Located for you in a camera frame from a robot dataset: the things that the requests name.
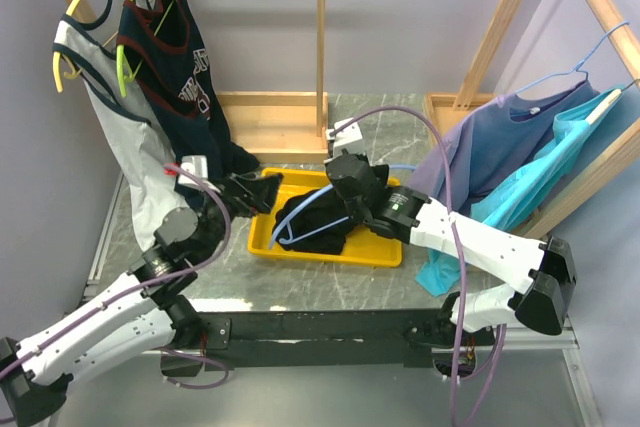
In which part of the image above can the wooden clothes rack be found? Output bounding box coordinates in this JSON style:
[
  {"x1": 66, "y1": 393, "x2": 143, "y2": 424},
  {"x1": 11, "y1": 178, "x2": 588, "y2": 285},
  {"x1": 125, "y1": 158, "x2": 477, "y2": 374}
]
[
  {"x1": 66, "y1": 0, "x2": 328, "y2": 163},
  {"x1": 410, "y1": 0, "x2": 639, "y2": 239}
]

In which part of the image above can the cyan shirt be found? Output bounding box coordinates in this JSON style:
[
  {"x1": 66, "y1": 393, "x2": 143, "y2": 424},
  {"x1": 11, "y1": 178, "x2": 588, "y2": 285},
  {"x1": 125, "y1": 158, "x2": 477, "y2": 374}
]
[{"x1": 415, "y1": 84, "x2": 632, "y2": 296}]

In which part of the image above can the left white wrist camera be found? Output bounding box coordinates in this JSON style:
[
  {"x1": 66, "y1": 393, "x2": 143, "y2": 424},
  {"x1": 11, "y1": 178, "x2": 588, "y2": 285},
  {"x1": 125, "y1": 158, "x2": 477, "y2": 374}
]
[{"x1": 164, "y1": 155, "x2": 208, "y2": 186}]

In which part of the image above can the light blue hanger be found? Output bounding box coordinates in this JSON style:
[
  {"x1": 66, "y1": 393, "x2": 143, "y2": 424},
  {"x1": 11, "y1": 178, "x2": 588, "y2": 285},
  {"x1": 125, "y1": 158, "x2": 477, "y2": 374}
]
[{"x1": 267, "y1": 162, "x2": 419, "y2": 251}]

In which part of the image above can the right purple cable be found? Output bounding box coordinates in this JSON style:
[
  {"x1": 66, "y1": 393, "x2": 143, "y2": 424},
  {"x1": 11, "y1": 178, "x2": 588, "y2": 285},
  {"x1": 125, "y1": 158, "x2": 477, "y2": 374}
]
[{"x1": 329, "y1": 105, "x2": 509, "y2": 427}]

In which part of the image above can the left wooden clothes rack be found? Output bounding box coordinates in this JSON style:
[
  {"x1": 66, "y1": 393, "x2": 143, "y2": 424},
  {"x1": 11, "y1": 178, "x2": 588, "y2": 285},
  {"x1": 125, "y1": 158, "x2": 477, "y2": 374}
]
[{"x1": 66, "y1": 0, "x2": 328, "y2": 163}]

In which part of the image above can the white tank top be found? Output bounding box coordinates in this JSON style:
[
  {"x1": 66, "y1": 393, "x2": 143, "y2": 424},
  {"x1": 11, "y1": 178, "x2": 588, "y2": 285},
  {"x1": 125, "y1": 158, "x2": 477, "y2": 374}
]
[{"x1": 53, "y1": 0, "x2": 187, "y2": 250}]

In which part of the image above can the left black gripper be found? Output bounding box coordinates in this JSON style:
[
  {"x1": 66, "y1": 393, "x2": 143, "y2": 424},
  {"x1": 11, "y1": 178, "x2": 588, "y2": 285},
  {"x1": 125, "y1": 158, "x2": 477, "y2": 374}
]
[{"x1": 193, "y1": 171, "x2": 282, "y2": 264}]

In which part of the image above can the yellow hanger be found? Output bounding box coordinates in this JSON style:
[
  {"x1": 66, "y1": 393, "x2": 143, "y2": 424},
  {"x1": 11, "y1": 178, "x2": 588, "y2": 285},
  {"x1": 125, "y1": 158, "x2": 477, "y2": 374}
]
[{"x1": 52, "y1": 0, "x2": 112, "y2": 93}]

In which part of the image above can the yellow plastic tray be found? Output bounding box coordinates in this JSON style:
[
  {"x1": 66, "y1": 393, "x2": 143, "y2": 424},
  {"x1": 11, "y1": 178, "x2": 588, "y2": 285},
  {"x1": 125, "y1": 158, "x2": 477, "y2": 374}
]
[{"x1": 247, "y1": 167, "x2": 403, "y2": 268}]

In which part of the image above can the purple cable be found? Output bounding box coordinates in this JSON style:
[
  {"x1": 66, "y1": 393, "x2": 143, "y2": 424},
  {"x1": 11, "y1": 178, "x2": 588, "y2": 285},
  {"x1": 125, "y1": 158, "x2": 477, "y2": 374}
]
[
  {"x1": 0, "y1": 162, "x2": 234, "y2": 423},
  {"x1": 329, "y1": 105, "x2": 509, "y2": 427}
]

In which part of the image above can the blue wire hanger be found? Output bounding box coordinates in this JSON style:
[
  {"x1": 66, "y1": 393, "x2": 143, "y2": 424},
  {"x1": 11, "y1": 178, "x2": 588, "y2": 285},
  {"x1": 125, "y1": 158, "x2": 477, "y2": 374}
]
[{"x1": 514, "y1": 20, "x2": 631, "y2": 96}]

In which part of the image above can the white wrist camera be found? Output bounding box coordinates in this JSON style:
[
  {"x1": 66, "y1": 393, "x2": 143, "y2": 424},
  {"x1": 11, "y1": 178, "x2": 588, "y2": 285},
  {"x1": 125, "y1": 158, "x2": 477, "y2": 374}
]
[
  {"x1": 164, "y1": 155, "x2": 208, "y2": 186},
  {"x1": 325, "y1": 118, "x2": 366, "y2": 159}
]

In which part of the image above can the black tank top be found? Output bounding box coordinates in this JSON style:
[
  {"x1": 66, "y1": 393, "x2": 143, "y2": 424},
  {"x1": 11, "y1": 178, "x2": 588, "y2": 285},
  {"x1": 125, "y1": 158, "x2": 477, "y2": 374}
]
[{"x1": 248, "y1": 168, "x2": 402, "y2": 267}]

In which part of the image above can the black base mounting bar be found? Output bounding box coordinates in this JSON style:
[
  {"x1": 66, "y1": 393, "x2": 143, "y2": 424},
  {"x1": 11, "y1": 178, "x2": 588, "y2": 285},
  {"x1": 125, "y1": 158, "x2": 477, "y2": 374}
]
[{"x1": 139, "y1": 309, "x2": 496, "y2": 373}]

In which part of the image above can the right wooden clothes rack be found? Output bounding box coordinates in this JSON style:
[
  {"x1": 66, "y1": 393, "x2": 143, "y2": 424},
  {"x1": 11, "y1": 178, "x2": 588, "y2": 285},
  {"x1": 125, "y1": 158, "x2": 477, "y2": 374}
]
[{"x1": 410, "y1": 0, "x2": 639, "y2": 239}]

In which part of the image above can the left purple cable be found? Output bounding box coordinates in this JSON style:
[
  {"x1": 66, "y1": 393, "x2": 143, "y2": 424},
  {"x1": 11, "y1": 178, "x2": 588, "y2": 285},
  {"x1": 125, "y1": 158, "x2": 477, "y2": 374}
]
[{"x1": 0, "y1": 162, "x2": 234, "y2": 423}]

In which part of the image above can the green hanger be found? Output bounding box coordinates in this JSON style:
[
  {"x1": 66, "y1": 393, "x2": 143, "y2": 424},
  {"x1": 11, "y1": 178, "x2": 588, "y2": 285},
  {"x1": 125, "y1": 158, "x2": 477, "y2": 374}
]
[{"x1": 116, "y1": 0, "x2": 176, "y2": 97}]

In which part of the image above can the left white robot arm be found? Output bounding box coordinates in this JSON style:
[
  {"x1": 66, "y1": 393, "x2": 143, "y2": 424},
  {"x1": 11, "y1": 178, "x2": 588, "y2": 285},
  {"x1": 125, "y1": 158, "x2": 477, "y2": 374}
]
[{"x1": 1, "y1": 174, "x2": 283, "y2": 426}]

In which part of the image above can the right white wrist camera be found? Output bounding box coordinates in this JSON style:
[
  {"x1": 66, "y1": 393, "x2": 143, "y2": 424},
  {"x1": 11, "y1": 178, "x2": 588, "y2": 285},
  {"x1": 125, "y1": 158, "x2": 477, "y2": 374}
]
[{"x1": 325, "y1": 118, "x2": 366, "y2": 159}]

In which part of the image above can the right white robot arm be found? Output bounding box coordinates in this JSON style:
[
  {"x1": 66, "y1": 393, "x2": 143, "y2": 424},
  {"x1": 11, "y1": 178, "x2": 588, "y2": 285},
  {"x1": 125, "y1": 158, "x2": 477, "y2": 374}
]
[{"x1": 325, "y1": 154, "x2": 576, "y2": 345}]

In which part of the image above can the navy jersey tank top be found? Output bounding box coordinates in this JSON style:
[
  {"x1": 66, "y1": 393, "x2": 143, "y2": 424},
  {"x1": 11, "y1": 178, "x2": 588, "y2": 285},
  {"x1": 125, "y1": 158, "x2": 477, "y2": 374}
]
[{"x1": 135, "y1": 0, "x2": 260, "y2": 179}]

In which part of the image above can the purple blue shirt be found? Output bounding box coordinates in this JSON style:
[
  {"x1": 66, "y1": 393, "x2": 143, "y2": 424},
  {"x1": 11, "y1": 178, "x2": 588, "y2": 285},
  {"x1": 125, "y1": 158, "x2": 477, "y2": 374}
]
[{"x1": 408, "y1": 81, "x2": 598, "y2": 214}]

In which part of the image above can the wooden hanger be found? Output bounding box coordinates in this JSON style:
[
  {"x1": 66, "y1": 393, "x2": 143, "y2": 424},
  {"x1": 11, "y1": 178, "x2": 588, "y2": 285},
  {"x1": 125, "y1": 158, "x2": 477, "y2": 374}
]
[{"x1": 585, "y1": 78, "x2": 640, "y2": 125}]

